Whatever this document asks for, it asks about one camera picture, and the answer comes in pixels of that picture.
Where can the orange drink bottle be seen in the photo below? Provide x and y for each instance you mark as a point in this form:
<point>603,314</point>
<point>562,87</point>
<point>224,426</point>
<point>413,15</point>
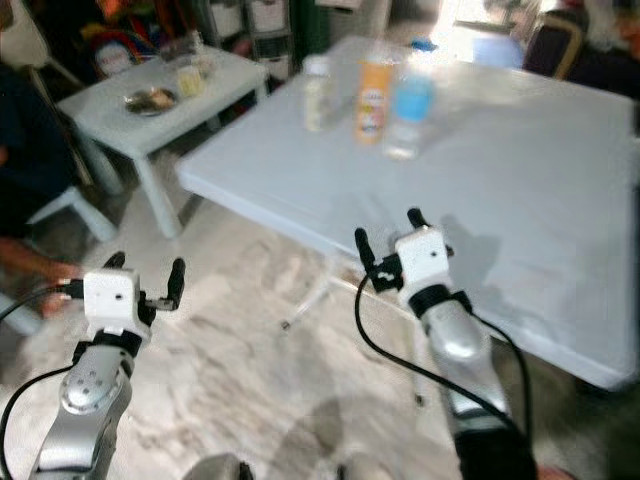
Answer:
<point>373,100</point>

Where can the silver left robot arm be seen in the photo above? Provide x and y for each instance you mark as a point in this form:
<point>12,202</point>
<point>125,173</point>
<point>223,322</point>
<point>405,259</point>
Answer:
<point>82,400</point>

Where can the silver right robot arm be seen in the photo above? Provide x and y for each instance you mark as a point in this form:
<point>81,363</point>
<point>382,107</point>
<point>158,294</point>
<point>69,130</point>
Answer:
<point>455,340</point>

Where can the white plastic stool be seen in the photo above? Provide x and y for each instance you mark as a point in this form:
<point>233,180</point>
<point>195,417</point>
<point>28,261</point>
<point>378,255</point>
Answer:
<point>75,205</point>

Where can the large white plastic table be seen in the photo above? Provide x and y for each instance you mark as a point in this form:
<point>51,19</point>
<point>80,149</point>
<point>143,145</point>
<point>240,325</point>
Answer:
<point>510,170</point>

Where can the blue label water bottle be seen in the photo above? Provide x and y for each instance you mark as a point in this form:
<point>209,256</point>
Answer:
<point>410,105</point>

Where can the small white plastic table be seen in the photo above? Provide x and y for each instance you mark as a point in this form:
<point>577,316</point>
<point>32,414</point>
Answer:
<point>120,130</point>

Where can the person in dark shirt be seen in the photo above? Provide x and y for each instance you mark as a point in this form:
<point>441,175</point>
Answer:
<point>30,160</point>

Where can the white drink bottle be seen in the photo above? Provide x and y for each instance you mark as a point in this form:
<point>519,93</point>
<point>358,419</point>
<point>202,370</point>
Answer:
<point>317,98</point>

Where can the metal plate with food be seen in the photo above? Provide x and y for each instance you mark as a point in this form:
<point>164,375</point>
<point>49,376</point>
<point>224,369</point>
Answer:
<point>148,101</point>

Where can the grey robot left leg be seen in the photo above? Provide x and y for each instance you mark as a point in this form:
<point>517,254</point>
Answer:
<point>218,470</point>

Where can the grey robot leg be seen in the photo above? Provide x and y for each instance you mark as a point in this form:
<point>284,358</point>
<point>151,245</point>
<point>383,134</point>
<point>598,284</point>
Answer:
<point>348,472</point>
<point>218,470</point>

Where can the yellow cup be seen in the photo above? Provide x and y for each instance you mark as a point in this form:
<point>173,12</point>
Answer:
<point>189,82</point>

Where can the grey robot right leg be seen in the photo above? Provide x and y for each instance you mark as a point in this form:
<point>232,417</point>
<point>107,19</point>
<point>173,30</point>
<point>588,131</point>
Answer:
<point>348,472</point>

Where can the colourful bag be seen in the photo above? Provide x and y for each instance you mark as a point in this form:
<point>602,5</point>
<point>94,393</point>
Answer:
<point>115,45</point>

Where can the clear glass container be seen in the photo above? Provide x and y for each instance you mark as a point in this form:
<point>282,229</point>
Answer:
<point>182,47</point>

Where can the white storage drawers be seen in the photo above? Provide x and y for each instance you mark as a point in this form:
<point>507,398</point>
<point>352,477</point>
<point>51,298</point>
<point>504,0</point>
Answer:
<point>250,30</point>

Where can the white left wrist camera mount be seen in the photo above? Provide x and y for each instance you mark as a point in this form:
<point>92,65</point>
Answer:
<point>110,295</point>

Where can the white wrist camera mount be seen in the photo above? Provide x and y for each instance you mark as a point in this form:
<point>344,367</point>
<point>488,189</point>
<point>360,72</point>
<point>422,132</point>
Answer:
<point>422,256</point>
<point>110,295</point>

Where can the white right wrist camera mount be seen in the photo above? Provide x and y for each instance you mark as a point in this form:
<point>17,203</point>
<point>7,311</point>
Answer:
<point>422,256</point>

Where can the dark chair with wooden frame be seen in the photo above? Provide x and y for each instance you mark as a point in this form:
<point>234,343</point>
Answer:
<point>550,42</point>

